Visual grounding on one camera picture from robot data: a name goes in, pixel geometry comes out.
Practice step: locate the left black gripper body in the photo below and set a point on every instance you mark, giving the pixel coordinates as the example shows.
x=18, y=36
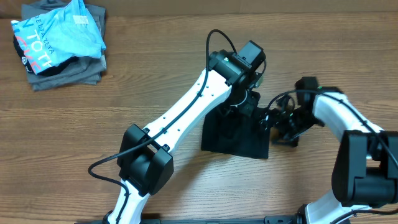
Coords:
x=242, y=105

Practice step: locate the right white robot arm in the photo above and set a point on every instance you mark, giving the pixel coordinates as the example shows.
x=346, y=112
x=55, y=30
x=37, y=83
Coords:
x=364, y=176

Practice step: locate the light blue printed shirt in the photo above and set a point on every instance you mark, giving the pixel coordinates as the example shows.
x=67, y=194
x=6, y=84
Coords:
x=52, y=38

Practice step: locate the folded black shirt in pile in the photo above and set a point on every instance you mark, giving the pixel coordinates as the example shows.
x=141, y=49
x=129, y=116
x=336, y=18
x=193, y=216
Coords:
x=21, y=53

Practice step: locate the folded grey shirt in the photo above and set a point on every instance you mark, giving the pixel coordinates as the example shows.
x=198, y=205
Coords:
x=79, y=71

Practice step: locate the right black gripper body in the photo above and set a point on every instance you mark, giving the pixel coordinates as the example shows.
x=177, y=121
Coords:
x=289, y=125

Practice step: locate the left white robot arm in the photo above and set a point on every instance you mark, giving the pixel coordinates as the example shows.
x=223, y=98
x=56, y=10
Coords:
x=223, y=97

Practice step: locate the black t-shirt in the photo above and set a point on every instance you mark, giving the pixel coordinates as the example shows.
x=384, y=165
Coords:
x=236, y=134

